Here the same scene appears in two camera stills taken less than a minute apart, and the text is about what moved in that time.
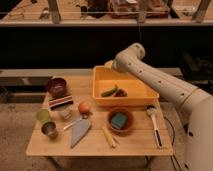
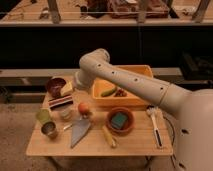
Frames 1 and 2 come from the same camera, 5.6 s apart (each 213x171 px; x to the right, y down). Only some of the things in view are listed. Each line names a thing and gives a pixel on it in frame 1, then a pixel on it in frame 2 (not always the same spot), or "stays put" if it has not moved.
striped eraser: (60, 102) stays put
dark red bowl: (57, 87) stays put
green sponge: (118, 120) stays put
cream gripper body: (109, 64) to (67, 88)
